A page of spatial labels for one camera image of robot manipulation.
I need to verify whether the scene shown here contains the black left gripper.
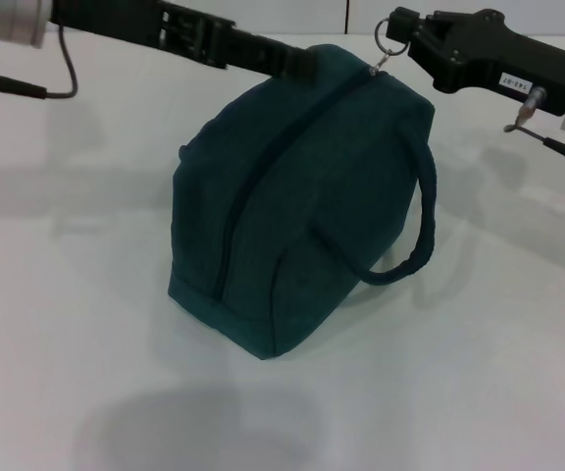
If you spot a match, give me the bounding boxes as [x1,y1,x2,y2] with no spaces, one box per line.
[49,0,320,83]

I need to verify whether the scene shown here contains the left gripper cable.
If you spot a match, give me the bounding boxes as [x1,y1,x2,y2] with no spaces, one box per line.
[0,23,78,100]

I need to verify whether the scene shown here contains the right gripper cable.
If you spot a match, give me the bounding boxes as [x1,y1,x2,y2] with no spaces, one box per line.
[502,85,565,181]

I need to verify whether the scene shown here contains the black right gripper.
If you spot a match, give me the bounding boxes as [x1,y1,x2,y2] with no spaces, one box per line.
[385,5,565,118]

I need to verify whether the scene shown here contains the dark teal lunch bag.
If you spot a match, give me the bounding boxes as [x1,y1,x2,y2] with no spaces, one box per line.
[167,17,440,362]

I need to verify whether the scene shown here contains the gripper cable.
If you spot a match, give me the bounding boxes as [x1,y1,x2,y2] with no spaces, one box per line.
[0,23,78,100]
[502,85,565,181]

